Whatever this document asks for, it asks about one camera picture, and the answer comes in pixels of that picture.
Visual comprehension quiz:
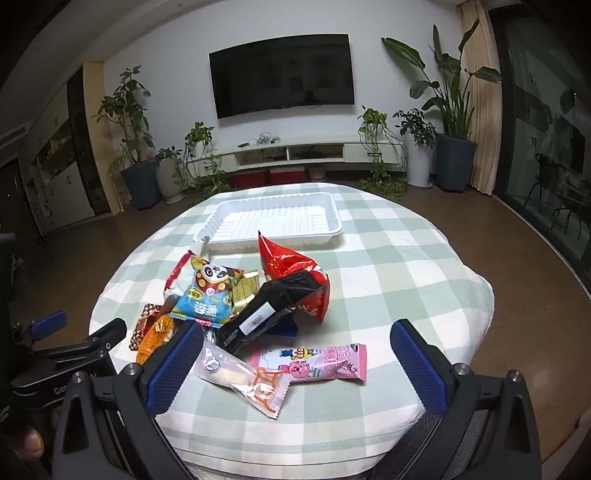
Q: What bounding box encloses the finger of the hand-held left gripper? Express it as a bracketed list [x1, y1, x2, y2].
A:
[87, 318, 128, 355]
[13, 311, 69, 343]

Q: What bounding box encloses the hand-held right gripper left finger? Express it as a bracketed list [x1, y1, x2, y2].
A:
[51, 320, 206, 480]

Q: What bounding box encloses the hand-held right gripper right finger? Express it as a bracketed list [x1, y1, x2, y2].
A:
[383, 319, 542, 480]

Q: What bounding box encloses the orange snack packet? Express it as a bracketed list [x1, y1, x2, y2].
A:
[136, 314, 180, 365]

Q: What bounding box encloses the dark red patterned packet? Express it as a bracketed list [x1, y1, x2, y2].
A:
[129, 302, 162, 352]

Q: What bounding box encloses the blue panda snack packet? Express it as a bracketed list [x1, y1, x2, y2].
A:
[168, 256, 245, 329]

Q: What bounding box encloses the pink cartoon snack packet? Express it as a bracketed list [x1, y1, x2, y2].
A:
[249, 344, 368, 384]

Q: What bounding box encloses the red white strawberry packet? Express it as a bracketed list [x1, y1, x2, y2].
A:
[163, 250, 195, 296]

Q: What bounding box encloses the gold snack packet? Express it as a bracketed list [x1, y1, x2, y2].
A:
[231, 270, 260, 306]

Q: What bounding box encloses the black snack packet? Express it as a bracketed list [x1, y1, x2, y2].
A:
[215, 270, 324, 356]

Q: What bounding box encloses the red snack bag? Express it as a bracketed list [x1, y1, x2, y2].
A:
[257, 229, 331, 324]

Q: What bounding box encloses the white plastic tray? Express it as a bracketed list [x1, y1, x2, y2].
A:
[194, 191, 345, 252]

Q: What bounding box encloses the person's left hand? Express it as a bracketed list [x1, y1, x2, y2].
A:
[9, 422, 45, 463]

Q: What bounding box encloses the leafy tree in blue-grey pot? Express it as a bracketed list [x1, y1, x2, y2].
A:
[92, 66, 162, 211]

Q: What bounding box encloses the small plant in white pot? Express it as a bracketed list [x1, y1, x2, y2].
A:
[154, 147, 186, 204]

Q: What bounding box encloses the bushy plant in tall white pot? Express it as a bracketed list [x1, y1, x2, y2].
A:
[394, 108, 437, 189]

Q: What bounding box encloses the broad-leaf plant in dark pot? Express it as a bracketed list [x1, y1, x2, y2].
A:
[381, 18, 503, 193]

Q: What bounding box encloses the trailing plant with small leaves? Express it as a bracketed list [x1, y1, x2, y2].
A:
[184, 121, 228, 195]

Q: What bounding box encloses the white television cabinet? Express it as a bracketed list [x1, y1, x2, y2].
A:
[189, 136, 407, 178]

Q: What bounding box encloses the trailing plant with long vines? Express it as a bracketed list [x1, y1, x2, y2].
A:
[357, 105, 411, 197]

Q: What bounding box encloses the glass sliding door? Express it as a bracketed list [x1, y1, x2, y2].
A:
[489, 9, 591, 289]

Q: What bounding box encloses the beige curtain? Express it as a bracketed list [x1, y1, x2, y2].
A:
[455, 0, 505, 197]

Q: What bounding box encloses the white wall cupboard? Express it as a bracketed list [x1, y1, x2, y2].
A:
[0, 69, 112, 234]

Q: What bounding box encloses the black wall television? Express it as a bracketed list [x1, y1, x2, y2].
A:
[209, 33, 356, 121]

